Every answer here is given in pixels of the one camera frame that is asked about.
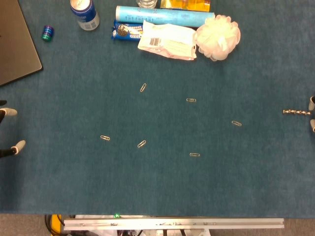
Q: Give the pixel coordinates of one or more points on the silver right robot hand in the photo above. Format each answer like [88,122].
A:
[312,103]

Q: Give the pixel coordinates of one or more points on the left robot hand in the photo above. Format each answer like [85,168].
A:
[9,112]

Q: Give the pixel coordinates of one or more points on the silver paperclip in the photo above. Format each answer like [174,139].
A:
[194,154]
[236,123]
[141,144]
[105,138]
[143,87]
[191,100]

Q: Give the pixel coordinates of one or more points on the grey closed laptop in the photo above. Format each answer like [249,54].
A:
[14,44]

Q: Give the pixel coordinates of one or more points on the white mesh bath loofah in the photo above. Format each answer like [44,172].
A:
[219,37]

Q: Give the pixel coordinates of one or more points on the yellow part under table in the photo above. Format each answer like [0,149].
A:
[57,222]

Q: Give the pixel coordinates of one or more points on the blue soda can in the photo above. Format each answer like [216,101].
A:
[86,14]

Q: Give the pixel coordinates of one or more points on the blue cookie pack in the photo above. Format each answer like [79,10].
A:
[125,30]

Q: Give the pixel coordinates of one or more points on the white crumpled plastic package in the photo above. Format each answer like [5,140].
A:
[169,43]

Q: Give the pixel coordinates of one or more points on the orange yellow printed box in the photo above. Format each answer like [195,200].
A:
[184,5]

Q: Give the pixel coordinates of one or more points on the teal felt table mat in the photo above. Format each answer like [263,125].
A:
[157,184]

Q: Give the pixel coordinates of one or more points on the clear plastic water bottle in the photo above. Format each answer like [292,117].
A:
[147,3]

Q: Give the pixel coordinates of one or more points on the light blue cylindrical tube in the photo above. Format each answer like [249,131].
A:
[160,16]

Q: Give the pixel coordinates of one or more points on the aluminium profile rail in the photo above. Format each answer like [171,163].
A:
[172,224]

